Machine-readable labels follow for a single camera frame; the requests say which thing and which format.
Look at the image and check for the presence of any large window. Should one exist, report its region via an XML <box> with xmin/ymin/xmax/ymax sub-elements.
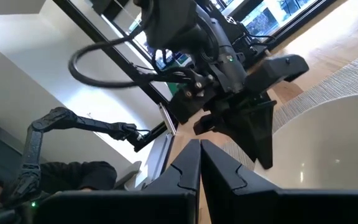
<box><xmin>126</xmin><ymin>0</ymin><xmax>326</xmax><ymax>71</ymax></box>

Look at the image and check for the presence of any silver aluminium bar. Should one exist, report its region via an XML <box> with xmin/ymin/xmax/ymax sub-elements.
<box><xmin>158</xmin><ymin>102</ymin><xmax>178</xmax><ymax>136</ymax></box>

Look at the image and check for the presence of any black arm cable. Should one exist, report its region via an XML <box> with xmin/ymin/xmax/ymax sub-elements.
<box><xmin>68</xmin><ymin>0</ymin><xmax>198</xmax><ymax>89</ymax></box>

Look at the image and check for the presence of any grey woven placemat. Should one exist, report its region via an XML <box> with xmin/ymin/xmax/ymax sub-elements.
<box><xmin>221</xmin><ymin>45</ymin><xmax>358</xmax><ymax>170</ymax></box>

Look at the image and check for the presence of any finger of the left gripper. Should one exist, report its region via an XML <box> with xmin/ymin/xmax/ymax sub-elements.
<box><xmin>244</xmin><ymin>100</ymin><xmax>276</xmax><ymax>169</ymax></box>
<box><xmin>193</xmin><ymin>107</ymin><xmax>269</xmax><ymax>170</ymax></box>

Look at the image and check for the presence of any black jointed arm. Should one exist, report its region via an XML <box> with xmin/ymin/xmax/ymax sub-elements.
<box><xmin>0</xmin><ymin>106</ymin><xmax>151</xmax><ymax>208</ymax></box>

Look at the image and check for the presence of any black aluminium table frame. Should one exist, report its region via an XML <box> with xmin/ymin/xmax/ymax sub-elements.
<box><xmin>52</xmin><ymin>0</ymin><xmax>338</xmax><ymax>153</ymax></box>

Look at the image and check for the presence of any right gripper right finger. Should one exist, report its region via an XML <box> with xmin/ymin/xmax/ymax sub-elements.
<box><xmin>201</xmin><ymin>139</ymin><xmax>281</xmax><ymax>200</ymax></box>

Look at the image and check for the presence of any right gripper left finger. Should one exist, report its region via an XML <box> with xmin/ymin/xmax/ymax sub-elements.
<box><xmin>144</xmin><ymin>139</ymin><xmax>202</xmax><ymax>192</ymax></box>

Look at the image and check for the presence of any person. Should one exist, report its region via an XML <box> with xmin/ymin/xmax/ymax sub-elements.
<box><xmin>0</xmin><ymin>161</ymin><xmax>118</xmax><ymax>206</ymax></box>

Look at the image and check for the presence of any white ceramic bowl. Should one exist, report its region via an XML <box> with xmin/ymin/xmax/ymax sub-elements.
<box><xmin>253</xmin><ymin>91</ymin><xmax>358</xmax><ymax>190</ymax></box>

